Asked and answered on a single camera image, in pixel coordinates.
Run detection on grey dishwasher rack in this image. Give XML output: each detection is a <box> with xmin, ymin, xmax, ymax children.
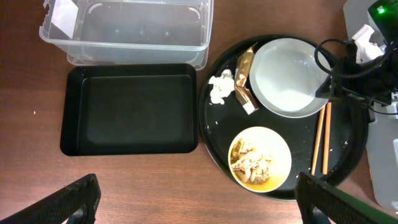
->
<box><xmin>342</xmin><ymin>0</ymin><xmax>398</xmax><ymax>212</ymax></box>

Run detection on wooden chopstick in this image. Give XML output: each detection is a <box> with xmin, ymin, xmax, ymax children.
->
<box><xmin>322</xmin><ymin>102</ymin><xmax>331</xmax><ymax>175</ymax></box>
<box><xmin>311</xmin><ymin>106</ymin><xmax>325</xmax><ymax>175</ymax></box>

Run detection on black round tray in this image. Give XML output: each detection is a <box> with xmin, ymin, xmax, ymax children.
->
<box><xmin>197</xmin><ymin>34</ymin><xmax>369</xmax><ymax>202</ymax></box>

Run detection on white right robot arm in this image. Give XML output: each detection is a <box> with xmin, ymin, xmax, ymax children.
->
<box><xmin>315</xmin><ymin>0</ymin><xmax>397</xmax><ymax>210</ymax></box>

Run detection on grey round plate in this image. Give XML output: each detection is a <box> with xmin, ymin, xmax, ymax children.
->
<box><xmin>249</xmin><ymin>38</ymin><xmax>328</xmax><ymax>118</ymax></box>

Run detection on gold snack wrapper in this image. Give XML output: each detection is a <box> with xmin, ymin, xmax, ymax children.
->
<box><xmin>234</xmin><ymin>45</ymin><xmax>258</xmax><ymax>115</ymax></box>

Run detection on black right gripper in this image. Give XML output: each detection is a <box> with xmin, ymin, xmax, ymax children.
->
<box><xmin>315</xmin><ymin>55</ymin><xmax>397</xmax><ymax>106</ymax></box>

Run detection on white tissue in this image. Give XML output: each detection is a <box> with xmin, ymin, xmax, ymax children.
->
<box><xmin>209</xmin><ymin>69</ymin><xmax>234</xmax><ymax>105</ymax></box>

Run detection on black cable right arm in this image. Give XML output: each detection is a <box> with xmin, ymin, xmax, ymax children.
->
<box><xmin>313</xmin><ymin>37</ymin><xmax>398</xmax><ymax>116</ymax></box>

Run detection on black rectangular tray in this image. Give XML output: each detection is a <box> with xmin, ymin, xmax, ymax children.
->
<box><xmin>60</xmin><ymin>63</ymin><xmax>198</xmax><ymax>156</ymax></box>

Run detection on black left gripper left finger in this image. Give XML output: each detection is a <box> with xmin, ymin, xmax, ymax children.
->
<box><xmin>1</xmin><ymin>174</ymin><xmax>101</xmax><ymax>224</ymax></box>

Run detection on clear plastic bin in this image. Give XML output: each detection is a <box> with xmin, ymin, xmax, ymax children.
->
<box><xmin>39</xmin><ymin>0</ymin><xmax>214</xmax><ymax>70</ymax></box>

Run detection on yellow bowl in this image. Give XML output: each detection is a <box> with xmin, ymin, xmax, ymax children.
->
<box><xmin>228</xmin><ymin>126</ymin><xmax>292</xmax><ymax>193</ymax></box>

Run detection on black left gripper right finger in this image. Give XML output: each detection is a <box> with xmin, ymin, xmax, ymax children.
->
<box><xmin>295</xmin><ymin>172</ymin><xmax>397</xmax><ymax>224</ymax></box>

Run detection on food scraps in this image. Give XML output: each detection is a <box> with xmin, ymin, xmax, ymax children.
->
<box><xmin>229</xmin><ymin>138</ymin><xmax>272</xmax><ymax>185</ymax></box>

